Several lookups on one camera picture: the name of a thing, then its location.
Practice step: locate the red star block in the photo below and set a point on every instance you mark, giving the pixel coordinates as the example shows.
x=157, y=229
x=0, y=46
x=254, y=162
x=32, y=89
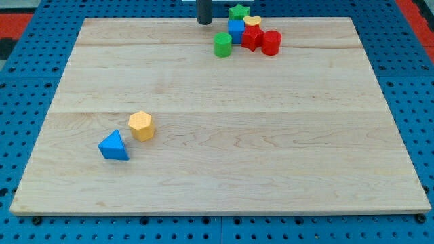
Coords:
x=252, y=38

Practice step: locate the wooden board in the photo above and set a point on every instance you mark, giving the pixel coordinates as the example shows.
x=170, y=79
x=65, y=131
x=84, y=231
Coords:
x=305, y=132

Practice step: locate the green star block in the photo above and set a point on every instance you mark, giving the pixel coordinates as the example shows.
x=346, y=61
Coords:
x=238, y=12

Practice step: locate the blue triangle block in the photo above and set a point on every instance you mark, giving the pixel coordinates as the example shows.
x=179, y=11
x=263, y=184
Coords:
x=112, y=147

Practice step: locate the red cylinder block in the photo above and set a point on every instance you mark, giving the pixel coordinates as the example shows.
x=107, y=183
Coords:
x=271, y=42

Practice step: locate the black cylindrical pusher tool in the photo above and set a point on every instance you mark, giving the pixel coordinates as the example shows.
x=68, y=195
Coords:
x=204, y=11

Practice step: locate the blue cube block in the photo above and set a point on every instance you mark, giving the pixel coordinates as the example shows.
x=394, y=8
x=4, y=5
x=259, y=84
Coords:
x=236, y=29

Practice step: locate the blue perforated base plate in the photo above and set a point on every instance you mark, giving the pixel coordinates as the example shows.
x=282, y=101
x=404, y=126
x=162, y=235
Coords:
x=34, y=68

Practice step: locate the green cylinder block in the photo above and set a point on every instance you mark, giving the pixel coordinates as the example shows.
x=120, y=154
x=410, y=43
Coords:
x=222, y=44

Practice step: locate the yellow hexagon block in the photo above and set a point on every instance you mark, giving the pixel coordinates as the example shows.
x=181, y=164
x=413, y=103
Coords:
x=141, y=126

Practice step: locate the yellow heart block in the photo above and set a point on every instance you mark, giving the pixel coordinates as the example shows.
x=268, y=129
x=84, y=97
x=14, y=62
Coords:
x=252, y=20

